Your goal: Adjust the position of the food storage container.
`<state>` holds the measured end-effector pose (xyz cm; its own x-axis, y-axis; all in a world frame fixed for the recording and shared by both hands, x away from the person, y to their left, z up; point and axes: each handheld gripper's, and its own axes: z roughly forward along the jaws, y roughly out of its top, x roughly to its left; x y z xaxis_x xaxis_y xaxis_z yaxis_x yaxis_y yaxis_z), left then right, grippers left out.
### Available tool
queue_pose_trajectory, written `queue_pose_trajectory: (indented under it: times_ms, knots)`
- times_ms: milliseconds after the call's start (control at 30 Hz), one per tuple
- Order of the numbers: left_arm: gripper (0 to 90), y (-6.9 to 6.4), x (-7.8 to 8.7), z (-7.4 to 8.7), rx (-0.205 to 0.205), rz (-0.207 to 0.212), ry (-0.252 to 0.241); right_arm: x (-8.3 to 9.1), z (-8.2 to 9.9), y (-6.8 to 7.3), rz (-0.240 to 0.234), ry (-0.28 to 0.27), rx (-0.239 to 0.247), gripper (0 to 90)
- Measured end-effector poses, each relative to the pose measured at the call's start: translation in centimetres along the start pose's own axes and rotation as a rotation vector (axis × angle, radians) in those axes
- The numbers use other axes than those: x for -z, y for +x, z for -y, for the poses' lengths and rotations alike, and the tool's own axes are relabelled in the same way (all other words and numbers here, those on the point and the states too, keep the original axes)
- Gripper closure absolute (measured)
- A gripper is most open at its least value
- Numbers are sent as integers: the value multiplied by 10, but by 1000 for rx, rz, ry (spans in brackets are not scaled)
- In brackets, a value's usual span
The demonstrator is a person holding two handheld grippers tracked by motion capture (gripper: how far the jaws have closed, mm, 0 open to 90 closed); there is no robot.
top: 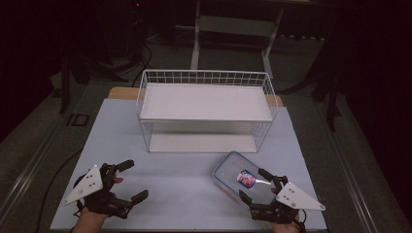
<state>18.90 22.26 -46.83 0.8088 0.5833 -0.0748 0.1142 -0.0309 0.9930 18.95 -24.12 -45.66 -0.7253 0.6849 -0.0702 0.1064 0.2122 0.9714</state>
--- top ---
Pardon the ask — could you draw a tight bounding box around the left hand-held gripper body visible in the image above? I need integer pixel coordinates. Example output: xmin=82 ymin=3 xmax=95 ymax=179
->
xmin=62 ymin=163 xmax=134 ymax=220

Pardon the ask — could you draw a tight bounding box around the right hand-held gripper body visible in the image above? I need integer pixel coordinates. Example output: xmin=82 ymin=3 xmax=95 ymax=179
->
xmin=249 ymin=175 xmax=326 ymax=224

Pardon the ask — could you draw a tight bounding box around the clear blue-rimmed food container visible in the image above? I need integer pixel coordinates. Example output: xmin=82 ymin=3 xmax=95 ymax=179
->
xmin=212 ymin=150 xmax=283 ymax=208

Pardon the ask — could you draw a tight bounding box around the person's right hand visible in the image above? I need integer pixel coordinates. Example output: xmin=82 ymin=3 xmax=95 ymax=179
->
xmin=273 ymin=219 xmax=301 ymax=233

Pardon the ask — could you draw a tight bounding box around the person's left hand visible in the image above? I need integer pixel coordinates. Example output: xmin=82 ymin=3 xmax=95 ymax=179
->
xmin=71 ymin=176 xmax=124 ymax=233

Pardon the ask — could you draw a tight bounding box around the light blue table mat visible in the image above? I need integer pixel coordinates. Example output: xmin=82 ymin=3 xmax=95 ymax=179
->
xmin=50 ymin=98 xmax=328 ymax=231

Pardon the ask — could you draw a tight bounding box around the black floor socket plate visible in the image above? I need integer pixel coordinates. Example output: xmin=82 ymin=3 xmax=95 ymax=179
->
xmin=66 ymin=113 xmax=90 ymax=127

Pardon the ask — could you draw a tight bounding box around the black metal stand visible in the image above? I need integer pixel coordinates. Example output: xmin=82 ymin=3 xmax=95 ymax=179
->
xmin=58 ymin=50 xmax=93 ymax=115
xmin=309 ymin=61 xmax=346 ymax=132

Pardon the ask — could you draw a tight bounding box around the dark device with red light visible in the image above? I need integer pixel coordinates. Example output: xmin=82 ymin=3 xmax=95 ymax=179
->
xmin=129 ymin=0 xmax=145 ymax=37

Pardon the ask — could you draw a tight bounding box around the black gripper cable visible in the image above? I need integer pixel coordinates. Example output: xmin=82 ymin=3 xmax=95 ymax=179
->
xmin=292 ymin=209 xmax=307 ymax=233
xmin=73 ymin=199 xmax=86 ymax=218

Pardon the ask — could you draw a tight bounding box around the black floor cable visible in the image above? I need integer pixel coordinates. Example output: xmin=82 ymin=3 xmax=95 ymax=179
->
xmin=33 ymin=148 xmax=85 ymax=233

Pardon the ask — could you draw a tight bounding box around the metal floor rail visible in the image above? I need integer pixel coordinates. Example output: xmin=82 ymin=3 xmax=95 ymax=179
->
xmin=319 ymin=106 xmax=382 ymax=233
xmin=0 ymin=124 xmax=67 ymax=222

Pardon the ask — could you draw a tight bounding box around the white wire shelf rack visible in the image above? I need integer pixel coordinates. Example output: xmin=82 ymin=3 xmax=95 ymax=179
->
xmin=135 ymin=68 xmax=280 ymax=153

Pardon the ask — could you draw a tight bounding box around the black cable bundle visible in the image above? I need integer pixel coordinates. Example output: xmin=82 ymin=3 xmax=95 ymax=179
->
xmin=127 ymin=43 xmax=154 ymax=86

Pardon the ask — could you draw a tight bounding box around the white metal desk frame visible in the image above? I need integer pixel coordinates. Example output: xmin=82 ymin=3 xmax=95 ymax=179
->
xmin=189 ymin=0 xmax=286 ymax=80

